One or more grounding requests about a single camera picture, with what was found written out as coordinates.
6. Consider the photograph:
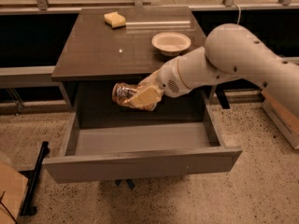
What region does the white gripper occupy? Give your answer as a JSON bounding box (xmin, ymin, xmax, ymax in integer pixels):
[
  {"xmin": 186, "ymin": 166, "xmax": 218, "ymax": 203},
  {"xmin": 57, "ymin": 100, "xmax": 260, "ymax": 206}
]
[{"xmin": 129, "ymin": 57, "xmax": 191, "ymax": 111}]

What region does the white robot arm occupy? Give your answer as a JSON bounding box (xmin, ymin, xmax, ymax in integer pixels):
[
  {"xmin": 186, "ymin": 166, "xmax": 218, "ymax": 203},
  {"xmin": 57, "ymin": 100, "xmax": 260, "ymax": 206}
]
[{"xmin": 129, "ymin": 23, "xmax": 299, "ymax": 117}]

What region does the dark grey drawer cabinet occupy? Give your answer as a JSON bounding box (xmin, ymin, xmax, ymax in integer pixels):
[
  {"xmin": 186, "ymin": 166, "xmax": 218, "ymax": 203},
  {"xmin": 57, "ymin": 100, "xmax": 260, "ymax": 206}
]
[{"xmin": 52, "ymin": 7, "xmax": 206, "ymax": 129}]

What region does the open grey top drawer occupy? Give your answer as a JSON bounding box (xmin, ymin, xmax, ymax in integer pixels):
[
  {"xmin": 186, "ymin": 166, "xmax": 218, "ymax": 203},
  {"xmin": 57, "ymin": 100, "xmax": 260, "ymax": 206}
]
[{"xmin": 44, "ymin": 89, "xmax": 242, "ymax": 183}]

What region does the white paper bowl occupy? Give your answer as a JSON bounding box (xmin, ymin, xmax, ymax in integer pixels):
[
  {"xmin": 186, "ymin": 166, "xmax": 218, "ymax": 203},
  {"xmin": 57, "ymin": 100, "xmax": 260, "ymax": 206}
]
[{"xmin": 151, "ymin": 32, "xmax": 192, "ymax": 57}]

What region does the yellow sponge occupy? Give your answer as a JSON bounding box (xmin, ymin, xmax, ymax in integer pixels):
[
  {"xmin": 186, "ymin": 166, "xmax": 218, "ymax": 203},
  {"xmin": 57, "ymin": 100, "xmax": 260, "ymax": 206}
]
[{"xmin": 104, "ymin": 12, "xmax": 126, "ymax": 29}]

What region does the cardboard box at right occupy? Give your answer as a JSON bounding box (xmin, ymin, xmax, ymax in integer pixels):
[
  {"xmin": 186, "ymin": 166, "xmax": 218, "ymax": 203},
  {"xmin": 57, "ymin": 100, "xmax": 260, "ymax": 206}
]
[{"xmin": 262, "ymin": 91, "xmax": 299, "ymax": 149}]

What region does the cardboard box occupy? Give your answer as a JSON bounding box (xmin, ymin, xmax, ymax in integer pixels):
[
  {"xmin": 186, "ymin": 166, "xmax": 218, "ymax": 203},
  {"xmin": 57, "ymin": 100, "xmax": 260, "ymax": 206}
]
[
  {"xmin": 0, "ymin": 161, "xmax": 28, "ymax": 224},
  {"xmin": 262, "ymin": 91, "xmax": 299, "ymax": 149}
]

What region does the cardboard box at left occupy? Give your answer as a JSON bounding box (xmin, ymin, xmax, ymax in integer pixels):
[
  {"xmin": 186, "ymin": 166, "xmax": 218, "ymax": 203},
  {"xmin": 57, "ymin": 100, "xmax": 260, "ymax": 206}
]
[{"xmin": 0, "ymin": 161, "xmax": 28, "ymax": 224}]

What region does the black metal floor stand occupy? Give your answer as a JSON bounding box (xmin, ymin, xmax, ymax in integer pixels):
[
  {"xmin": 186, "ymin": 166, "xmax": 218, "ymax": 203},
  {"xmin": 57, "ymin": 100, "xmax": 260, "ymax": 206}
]
[{"xmin": 20, "ymin": 141, "xmax": 50, "ymax": 216}]

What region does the white hanging cable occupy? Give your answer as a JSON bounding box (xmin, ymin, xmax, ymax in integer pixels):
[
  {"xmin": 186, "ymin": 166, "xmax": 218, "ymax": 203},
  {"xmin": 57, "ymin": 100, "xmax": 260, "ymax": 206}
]
[{"xmin": 233, "ymin": 3, "xmax": 242, "ymax": 26}]

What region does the grey window rail frame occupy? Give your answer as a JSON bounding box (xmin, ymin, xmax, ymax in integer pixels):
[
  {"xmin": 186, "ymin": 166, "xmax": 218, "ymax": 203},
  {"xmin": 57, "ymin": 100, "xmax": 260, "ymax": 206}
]
[{"xmin": 0, "ymin": 0, "xmax": 299, "ymax": 16}]

